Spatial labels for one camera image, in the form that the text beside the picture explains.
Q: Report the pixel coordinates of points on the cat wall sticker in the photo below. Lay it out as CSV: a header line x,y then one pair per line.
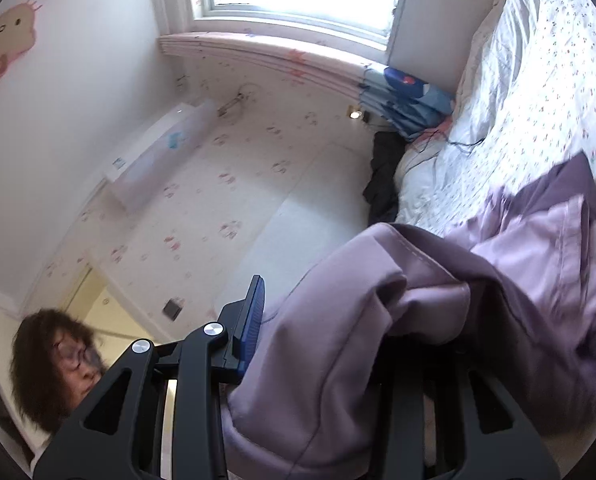
x,y
8,30

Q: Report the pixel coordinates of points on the yellow door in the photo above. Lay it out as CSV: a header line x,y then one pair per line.
x,y
93,305

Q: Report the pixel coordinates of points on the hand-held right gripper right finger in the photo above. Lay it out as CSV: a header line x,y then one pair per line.
x,y
402,410

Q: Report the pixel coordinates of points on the air conditioner pipe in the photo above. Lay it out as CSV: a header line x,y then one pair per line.
x,y
233,105

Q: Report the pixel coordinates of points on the person's head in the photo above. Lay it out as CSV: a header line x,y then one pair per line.
x,y
73,375

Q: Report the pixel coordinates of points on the dark wall switch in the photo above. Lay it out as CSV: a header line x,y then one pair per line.
x,y
172,309

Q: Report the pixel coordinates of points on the lilac and purple jacket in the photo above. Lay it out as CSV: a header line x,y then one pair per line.
x,y
357,310

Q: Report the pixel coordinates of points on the black plug charger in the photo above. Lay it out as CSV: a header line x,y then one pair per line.
x,y
366,116

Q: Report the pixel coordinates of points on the black clothes pile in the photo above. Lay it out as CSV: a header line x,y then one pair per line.
x,y
382,180

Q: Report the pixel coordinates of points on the white cherry print quilt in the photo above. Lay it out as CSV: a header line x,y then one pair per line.
x,y
517,110

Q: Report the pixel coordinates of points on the cartoon print curtain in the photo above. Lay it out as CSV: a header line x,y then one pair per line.
x,y
402,95

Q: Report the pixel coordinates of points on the eyeglasses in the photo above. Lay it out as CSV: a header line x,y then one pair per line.
x,y
70,355

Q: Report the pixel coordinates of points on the white wall socket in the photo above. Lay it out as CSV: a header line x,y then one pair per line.
x,y
354,113

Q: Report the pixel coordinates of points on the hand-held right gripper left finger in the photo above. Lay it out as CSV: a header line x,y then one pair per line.
x,y
250,320

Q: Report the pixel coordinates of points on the white wall air conditioner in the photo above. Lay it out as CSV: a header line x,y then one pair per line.
x,y
153,155

